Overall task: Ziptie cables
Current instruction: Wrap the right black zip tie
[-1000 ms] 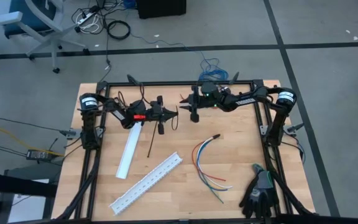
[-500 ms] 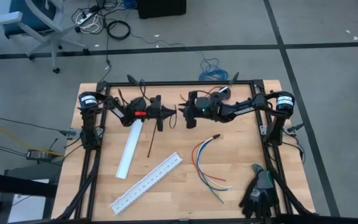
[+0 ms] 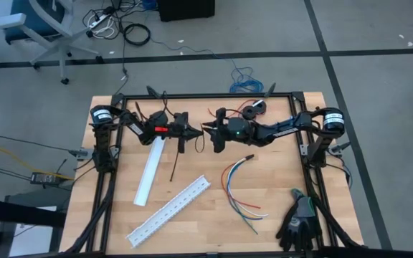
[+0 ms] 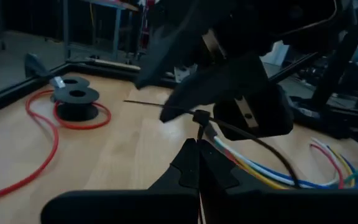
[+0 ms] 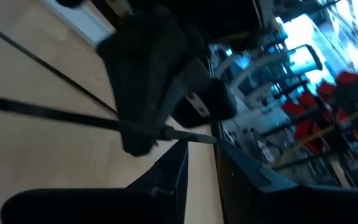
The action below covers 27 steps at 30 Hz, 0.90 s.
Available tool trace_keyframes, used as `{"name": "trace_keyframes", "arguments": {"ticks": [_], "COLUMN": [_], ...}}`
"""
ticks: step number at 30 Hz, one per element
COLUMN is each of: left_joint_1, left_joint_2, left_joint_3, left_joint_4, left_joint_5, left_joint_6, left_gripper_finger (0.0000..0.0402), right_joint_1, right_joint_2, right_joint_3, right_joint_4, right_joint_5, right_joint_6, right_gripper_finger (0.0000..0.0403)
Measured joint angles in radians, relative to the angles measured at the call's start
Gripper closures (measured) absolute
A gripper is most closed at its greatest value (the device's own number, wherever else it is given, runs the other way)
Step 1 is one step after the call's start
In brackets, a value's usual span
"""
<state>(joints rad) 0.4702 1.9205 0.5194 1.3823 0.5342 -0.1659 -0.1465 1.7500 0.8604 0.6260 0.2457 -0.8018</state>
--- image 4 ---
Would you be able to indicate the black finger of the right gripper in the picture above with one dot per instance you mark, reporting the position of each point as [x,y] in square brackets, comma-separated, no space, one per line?
[179,46]
[216,85]

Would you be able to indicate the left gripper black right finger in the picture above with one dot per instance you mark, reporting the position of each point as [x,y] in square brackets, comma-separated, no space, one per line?
[244,205]

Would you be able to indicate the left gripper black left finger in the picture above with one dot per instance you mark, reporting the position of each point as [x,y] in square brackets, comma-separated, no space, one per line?
[166,202]

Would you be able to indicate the black zip tie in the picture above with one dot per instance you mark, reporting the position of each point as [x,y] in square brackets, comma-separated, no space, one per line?
[201,117]

